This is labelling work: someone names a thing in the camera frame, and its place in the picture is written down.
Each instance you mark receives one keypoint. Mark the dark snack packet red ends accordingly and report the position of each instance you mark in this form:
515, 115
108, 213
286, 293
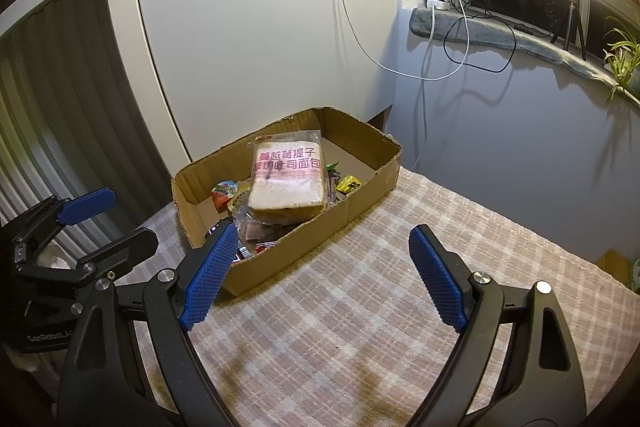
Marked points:
260, 234

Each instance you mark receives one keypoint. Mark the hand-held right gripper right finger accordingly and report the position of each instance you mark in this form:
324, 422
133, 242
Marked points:
437, 277

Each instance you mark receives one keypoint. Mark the black tripod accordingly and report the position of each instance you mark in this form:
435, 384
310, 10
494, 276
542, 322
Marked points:
572, 17

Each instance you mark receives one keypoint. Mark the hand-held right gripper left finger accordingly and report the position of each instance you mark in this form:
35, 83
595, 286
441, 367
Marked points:
210, 277

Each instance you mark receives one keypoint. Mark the green candy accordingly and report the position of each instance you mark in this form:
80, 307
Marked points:
332, 165

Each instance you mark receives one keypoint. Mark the grey windowsill cloth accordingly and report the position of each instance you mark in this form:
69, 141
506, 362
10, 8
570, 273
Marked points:
500, 37

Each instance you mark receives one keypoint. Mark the jelly cup printed lid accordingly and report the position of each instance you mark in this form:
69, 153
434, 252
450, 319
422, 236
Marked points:
222, 192

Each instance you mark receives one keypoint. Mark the brown cardboard box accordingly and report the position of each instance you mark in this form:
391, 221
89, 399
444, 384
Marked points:
300, 247

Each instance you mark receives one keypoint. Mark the white wardrobe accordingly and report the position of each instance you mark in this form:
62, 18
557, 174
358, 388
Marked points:
250, 32

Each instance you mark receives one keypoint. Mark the potted spider plant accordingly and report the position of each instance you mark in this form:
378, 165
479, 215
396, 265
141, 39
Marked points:
625, 52

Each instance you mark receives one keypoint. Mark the grey ribbed panel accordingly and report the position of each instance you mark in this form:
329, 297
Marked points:
50, 107

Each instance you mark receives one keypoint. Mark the yellow candy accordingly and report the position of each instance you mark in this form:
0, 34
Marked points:
348, 183

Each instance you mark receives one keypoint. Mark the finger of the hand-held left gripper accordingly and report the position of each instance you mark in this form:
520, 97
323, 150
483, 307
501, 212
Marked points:
130, 244
87, 204

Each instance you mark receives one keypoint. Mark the sliced bread packet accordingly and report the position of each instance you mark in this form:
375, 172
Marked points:
285, 187

